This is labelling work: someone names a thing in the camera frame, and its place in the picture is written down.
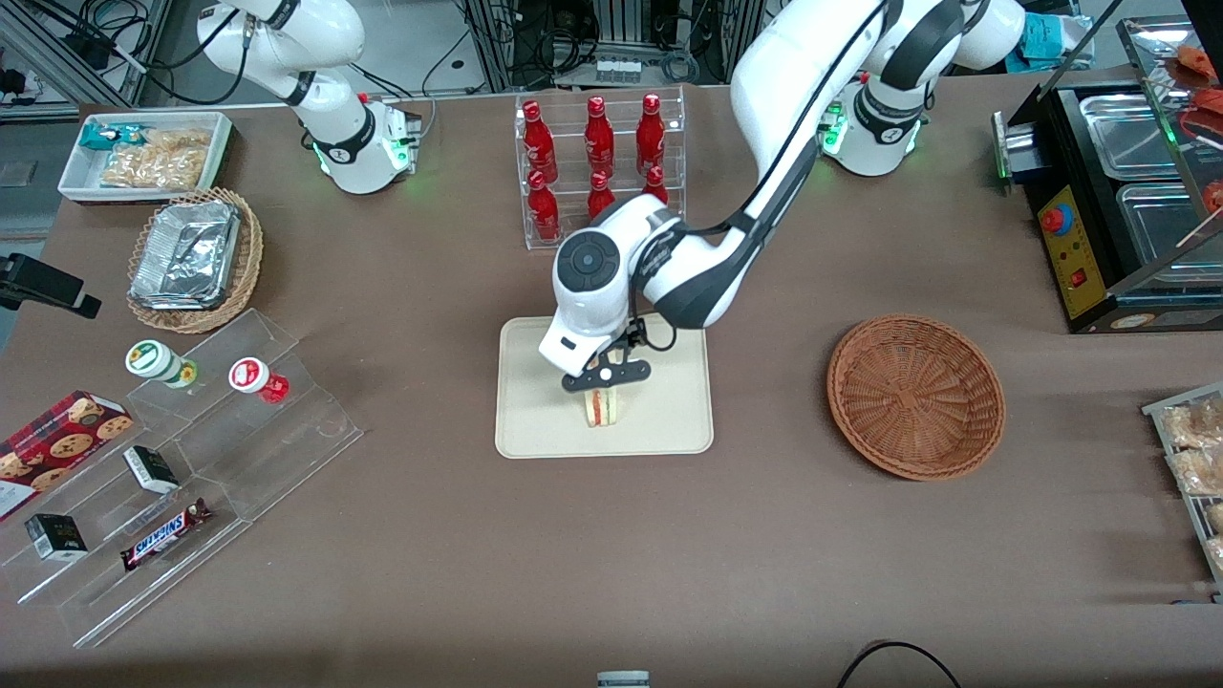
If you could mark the teal plastic bag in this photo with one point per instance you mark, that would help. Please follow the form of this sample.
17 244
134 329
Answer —
1046 38

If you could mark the orange fried food piece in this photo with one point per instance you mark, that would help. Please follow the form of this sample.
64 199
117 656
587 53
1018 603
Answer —
1199 62
1209 105
1215 196

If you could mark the red cookie box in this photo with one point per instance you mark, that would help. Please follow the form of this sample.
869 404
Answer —
57 444

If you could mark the Snickers chocolate bar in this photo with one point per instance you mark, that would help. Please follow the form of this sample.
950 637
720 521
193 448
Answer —
164 535

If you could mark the light wicker basket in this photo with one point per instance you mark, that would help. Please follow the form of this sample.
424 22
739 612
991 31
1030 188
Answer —
248 258

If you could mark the aluminium frame structure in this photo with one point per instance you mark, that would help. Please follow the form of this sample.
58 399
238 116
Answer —
57 48

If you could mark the white power strip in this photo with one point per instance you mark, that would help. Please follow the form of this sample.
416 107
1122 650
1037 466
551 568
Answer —
618 70

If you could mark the stack of foil containers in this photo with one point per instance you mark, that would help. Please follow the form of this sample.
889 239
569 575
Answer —
186 253

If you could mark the black clamp device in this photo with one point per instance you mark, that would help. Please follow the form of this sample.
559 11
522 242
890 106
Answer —
43 282

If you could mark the green lid yogurt cup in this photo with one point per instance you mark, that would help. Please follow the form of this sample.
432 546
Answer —
153 360

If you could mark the bagged pastry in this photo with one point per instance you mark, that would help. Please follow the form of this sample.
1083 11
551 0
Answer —
1216 552
1194 423
1202 470
1215 518

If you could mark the grey device edge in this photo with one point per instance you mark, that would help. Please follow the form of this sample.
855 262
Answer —
623 679

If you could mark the triangle sandwich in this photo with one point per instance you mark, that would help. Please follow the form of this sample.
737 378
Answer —
603 406

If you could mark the black food warmer machine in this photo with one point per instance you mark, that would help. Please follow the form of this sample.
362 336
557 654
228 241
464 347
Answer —
1075 239

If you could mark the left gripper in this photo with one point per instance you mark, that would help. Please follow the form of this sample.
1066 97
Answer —
632 334

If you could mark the steel food pan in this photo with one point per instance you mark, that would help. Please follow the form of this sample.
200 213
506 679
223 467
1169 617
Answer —
1127 134
1166 225

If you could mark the round brown wicker basket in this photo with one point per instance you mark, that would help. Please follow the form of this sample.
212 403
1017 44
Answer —
915 397

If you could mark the teal snack packet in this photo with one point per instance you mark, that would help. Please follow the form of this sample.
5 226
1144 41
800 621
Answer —
105 137

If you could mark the red cola bottle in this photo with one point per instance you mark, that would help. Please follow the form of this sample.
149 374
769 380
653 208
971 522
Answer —
544 210
651 134
599 139
600 196
655 183
539 141

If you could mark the red emergency stop button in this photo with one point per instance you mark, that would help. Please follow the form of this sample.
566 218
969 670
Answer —
1056 220

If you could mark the clear acrylic bottle rack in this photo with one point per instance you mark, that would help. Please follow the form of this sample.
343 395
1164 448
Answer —
669 105

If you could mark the small black box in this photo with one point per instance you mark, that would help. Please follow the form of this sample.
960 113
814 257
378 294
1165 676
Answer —
151 468
55 537

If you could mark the beige plastic tray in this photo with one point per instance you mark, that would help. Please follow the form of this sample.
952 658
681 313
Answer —
669 420

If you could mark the white rectangular snack bin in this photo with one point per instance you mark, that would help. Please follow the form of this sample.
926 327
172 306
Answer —
76 182

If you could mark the red lid yogurt cup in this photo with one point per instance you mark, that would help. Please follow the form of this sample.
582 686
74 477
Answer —
253 376

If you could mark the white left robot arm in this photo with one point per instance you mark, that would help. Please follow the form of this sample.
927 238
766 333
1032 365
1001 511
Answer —
793 76

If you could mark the clear bag of crackers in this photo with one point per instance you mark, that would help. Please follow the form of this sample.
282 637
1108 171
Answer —
158 162

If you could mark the clear acrylic stepped display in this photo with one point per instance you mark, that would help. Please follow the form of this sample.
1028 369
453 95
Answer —
268 468

